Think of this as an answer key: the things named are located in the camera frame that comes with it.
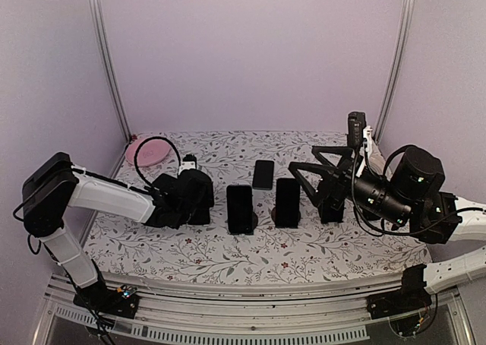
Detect blue phone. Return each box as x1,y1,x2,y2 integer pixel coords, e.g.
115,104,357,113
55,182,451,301
226,185,254,235

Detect front aluminium rail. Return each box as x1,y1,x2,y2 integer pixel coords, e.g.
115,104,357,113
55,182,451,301
33,276,464,345

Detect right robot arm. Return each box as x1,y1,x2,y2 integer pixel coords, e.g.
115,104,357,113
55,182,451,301
289,144,485,312

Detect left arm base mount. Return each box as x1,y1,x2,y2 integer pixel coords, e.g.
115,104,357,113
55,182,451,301
73,278,140,319

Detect aluminium frame post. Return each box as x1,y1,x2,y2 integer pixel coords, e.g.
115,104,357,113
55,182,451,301
84,0,132,144
374,0,415,144

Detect pink plate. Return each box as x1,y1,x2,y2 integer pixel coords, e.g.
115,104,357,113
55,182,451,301
125,138,172,167

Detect right aluminium frame post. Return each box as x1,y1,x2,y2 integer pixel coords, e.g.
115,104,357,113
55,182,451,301
374,0,415,144

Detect black phone front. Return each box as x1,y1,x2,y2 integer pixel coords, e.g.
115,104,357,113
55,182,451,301
318,200,345,225

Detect left aluminium frame post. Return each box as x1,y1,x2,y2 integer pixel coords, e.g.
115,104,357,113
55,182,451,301
84,0,132,144

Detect left black cable loop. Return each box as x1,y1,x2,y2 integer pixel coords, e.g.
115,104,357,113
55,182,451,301
133,135,183,190

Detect black phone teal edge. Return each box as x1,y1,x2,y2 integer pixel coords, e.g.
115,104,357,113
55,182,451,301
252,160,274,191

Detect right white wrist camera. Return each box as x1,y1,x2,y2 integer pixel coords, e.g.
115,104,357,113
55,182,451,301
347,112,385,175

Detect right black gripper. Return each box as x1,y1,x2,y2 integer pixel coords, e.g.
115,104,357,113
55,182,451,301
289,146,412,226

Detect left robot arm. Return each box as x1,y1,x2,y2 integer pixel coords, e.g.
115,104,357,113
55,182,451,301
13,152,214,310

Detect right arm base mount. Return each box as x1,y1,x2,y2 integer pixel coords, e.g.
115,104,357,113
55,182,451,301
366,264,437,337

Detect pink phone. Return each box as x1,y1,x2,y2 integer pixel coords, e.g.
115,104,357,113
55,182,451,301
274,178,301,229

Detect black round base stand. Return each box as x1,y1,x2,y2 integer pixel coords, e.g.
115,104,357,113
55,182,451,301
250,212,258,230

